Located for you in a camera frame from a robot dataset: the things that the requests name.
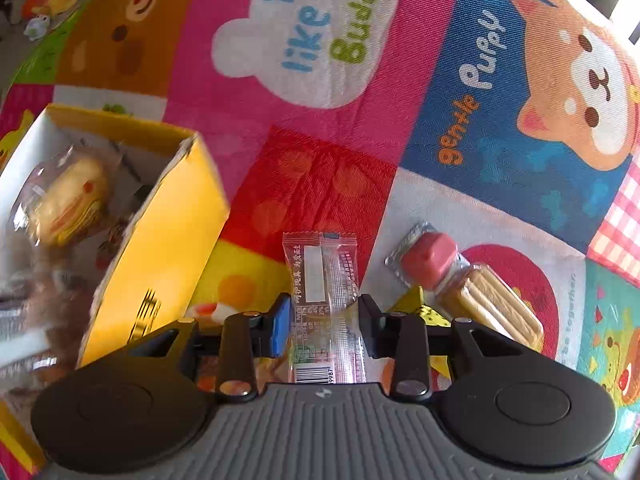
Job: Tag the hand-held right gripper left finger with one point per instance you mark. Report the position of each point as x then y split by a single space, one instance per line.
280 327

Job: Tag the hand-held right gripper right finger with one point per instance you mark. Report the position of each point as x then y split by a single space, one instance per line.
370 327

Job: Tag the clear red-print snack packet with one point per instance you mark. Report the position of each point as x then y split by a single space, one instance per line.
322 280

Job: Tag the yellow cardboard box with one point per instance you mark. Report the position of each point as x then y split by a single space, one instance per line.
165 250

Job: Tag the yellow black-dotted snack packet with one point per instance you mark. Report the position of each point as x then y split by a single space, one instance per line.
417 310

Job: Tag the clear wafer biscuit packet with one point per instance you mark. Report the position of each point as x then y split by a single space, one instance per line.
465 285

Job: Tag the colourful printed cartoon blanket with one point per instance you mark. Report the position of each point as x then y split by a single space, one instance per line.
350 110

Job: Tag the brown snack packet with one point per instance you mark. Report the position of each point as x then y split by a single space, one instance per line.
45 305

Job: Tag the wrapped yellow bun packet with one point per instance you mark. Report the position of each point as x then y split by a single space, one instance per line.
67 200

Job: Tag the small white green toy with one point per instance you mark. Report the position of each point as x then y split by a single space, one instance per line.
37 27

